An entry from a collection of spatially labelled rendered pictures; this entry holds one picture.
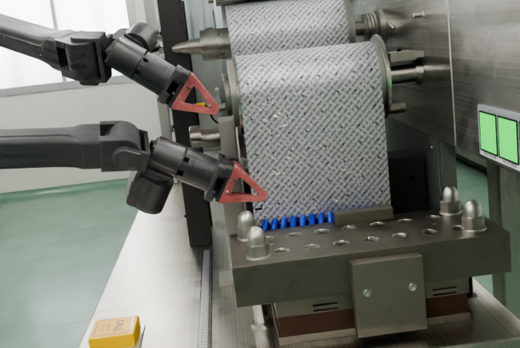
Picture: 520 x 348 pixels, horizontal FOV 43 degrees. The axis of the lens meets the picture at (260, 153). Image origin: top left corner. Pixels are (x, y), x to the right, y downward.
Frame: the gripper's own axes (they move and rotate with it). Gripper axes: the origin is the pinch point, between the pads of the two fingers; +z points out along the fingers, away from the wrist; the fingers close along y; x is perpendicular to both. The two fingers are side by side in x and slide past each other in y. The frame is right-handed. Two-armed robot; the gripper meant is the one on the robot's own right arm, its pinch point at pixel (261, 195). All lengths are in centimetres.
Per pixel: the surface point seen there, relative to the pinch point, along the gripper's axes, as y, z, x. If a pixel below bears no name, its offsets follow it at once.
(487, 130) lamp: 24.0, 20.2, 24.2
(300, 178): 0.3, 4.9, 5.2
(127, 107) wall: -556, -68, -78
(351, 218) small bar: 6.4, 13.9, 3.2
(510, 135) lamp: 30.8, 20.1, 24.5
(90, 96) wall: -556, -105, -82
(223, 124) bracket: -7.2, -10.1, 7.7
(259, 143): 0.2, -3.9, 8.0
